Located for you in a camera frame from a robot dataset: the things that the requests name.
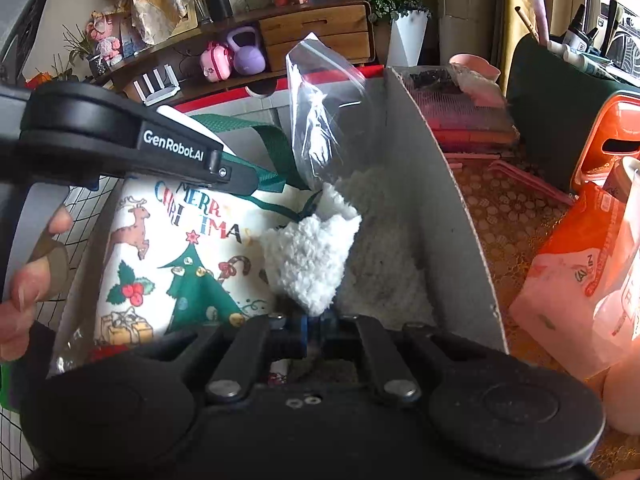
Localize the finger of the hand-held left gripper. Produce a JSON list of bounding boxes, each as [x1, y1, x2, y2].
[[135, 119, 261, 197]]

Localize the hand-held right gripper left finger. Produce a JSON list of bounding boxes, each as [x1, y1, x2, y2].
[[149, 311, 310, 403]]

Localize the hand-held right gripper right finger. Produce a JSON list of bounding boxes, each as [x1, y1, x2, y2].
[[321, 311, 482, 404]]

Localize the white fluffy cloth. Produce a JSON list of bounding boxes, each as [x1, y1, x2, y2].
[[259, 182, 363, 317]]

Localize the white fleece cloth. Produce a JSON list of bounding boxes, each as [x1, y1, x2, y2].
[[332, 164, 437, 332]]

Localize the printed tote bag green straps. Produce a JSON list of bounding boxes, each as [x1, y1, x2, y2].
[[94, 112, 323, 347]]

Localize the clear plastic bag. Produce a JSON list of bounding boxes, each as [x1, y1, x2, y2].
[[285, 32, 389, 192]]

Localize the red cardboard box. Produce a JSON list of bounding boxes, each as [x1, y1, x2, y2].
[[47, 62, 509, 377]]

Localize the person's left hand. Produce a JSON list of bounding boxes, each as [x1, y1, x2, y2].
[[0, 207, 74, 364]]

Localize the small plant black pot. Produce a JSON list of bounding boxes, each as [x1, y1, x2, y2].
[[62, 24, 109, 79]]

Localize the pink plush doll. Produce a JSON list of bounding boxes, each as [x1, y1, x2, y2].
[[85, 9, 124, 69]]

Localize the white router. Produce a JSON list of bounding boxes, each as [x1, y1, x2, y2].
[[132, 70, 181, 107]]

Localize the dark wooden sideboard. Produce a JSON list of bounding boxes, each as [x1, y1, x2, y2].
[[94, 0, 376, 108]]

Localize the pink toy case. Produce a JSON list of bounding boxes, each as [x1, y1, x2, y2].
[[199, 42, 236, 83]]

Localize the purple kettlebell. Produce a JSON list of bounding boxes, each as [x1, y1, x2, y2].
[[225, 26, 267, 75]]

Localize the cream lace cloth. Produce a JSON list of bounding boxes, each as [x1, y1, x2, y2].
[[109, 0, 212, 47]]

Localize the wooden drawer cabinet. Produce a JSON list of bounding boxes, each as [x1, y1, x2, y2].
[[258, 0, 376, 72]]

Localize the black speaker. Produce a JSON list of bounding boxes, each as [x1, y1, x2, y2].
[[202, 0, 235, 24]]

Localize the potted plant white pot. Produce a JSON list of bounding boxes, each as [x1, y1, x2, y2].
[[344, 0, 432, 69]]

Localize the orange and pink plastic bag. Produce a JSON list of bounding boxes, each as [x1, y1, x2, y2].
[[508, 179, 640, 382]]

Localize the pink bowl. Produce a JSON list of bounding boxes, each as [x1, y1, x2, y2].
[[448, 53, 502, 82]]

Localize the dark green brush holder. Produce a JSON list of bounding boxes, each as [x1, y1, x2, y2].
[[505, 32, 640, 192]]

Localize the yellow curtain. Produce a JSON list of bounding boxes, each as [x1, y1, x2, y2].
[[502, 0, 544, 97]]

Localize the pink tube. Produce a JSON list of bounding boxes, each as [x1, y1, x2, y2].
[[529, 0, 552, 47]]

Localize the orange plastic stool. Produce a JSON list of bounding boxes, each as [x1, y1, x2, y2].
[[569, 90, 640, 197]]

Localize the black paint brush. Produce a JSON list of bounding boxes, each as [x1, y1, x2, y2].
[[599, 0, 622, 57]]

